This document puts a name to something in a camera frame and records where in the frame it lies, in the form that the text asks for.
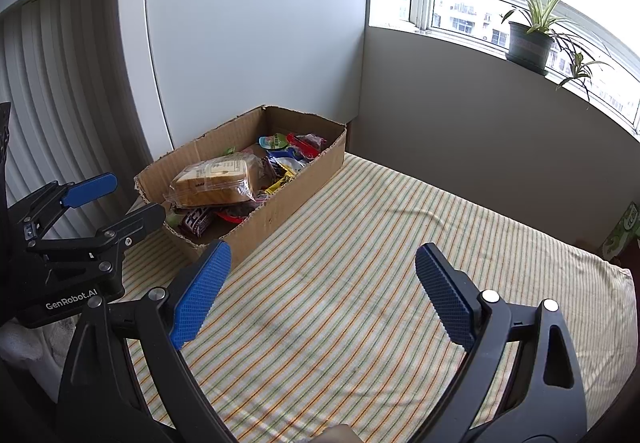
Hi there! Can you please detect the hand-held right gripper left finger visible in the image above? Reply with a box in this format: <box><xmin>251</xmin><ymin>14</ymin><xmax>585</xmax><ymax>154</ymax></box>
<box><xmin>57</xmin><ymin>240</ymin><xmax>236</xmax><ymax>443</ymax></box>

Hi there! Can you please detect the potted spider plant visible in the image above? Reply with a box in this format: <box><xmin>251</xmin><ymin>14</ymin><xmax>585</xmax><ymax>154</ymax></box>
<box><xmin>501</xmin><ymin>0</ymin><xmax>615</xmax><ymax>110</ymax></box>

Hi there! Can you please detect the sliced bread packet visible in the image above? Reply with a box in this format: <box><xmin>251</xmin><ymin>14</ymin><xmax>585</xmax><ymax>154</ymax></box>
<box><xmin>167</xmin><ymin>157</ymin><xmax>262</xmax><ymax>206</ymax></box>

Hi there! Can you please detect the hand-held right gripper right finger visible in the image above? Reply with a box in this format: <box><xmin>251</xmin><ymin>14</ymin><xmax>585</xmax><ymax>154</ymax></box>
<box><xmin>415</xmin><ymin>243</ymin><xmax>588</xmax><ymax>443</ymax></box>

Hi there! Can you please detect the white cabinet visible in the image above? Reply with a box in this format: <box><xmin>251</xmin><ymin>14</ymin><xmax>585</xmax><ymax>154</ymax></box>
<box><xmin>117</xmin><ymin>0</ymin><xmax>369</xmax><ymax>164</ymax></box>

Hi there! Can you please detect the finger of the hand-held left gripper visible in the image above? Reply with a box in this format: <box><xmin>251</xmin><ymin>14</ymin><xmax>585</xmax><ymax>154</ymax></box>
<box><xmin>7</xmin><ymin>173</ymin><xmax>119</xmax><ymax>244</ymax></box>
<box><xmin>27</xmin><ymin>203</ymin><xmax>166</xmax><ymax>274</ymax></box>

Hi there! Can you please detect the person's left hand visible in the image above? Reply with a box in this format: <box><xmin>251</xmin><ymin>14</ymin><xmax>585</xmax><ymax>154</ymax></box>
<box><xmin>0</xmin><ymin>312</ymin><xmax>76</xmax><ymax>374</ymax></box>

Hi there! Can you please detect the jelly cup with colourful lid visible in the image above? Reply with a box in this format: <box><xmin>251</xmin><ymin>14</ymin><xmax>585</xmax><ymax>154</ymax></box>
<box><xmin>257</xmin><ymin>134</ymin><xmax>292</xmax><ymax>152</ymax></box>

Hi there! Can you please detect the green carton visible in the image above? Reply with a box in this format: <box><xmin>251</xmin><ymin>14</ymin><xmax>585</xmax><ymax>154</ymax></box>
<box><xmin>601</xmin><ymin>202</ymin><xmax>640</xmax><ymax>260</ymax></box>

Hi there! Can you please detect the yellow candy packet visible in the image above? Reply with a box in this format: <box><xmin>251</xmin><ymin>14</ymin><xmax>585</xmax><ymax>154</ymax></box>
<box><xmin>264</xmin><ymin>170</ymin><xmax>297</xmax><ymax>194</ymax></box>

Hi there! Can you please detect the chocolate bar with white lettering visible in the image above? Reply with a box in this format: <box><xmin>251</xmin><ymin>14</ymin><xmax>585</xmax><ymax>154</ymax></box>
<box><xmin>181</xmin><ymin>207</ymin><xmax>217</xmax><ymax>233</ymax></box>

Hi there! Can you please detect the blue and white snack packet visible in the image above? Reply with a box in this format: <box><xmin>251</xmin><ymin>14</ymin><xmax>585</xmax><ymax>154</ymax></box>
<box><xmin>265</xmin><ymin>148</ymin><xmax>307</xmax><ymax>174</ymax></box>

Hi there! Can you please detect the cardboard box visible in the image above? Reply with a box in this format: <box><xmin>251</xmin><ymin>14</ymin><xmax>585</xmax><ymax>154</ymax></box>
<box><xmin>134</xmin><ymin>105</ymin><xmax>347</xmax><ymax>269</ymax></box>

